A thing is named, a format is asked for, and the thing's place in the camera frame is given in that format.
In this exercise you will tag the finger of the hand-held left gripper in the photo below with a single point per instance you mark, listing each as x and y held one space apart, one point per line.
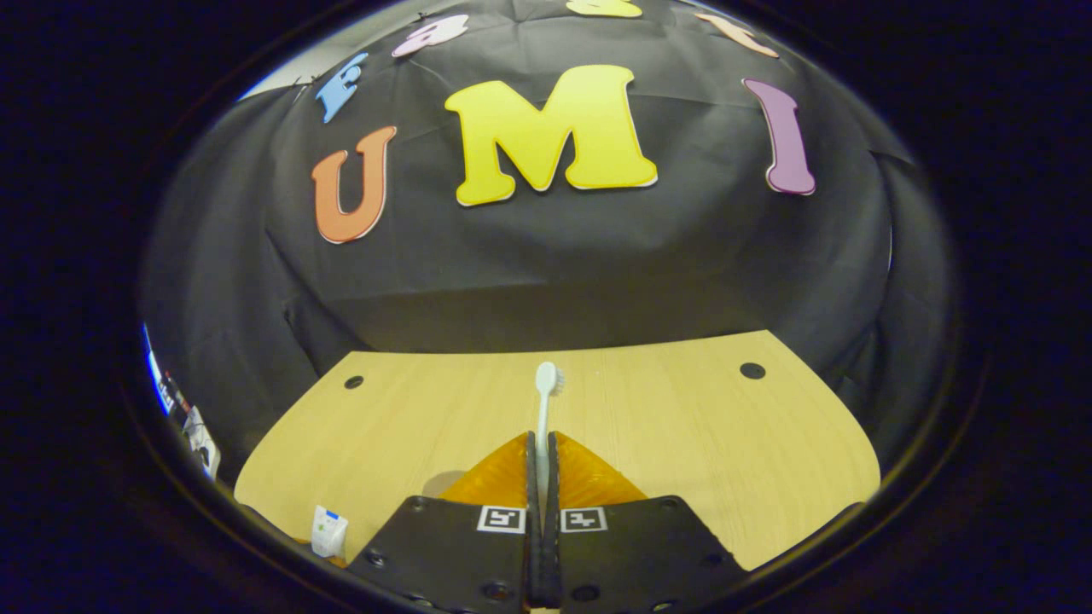
339 561

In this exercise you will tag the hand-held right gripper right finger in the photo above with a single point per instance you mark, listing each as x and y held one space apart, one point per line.
648 546

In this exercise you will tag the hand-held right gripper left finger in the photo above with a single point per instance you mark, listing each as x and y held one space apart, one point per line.
452 546

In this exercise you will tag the white toothpaste tube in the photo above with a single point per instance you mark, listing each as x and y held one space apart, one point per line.
328 533

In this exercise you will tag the white toothbrush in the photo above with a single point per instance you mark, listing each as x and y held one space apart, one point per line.
546 379

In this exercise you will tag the white device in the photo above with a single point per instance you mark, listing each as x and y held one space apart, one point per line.
203 443

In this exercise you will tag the blue lit screen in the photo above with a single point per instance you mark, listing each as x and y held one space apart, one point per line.
156 371

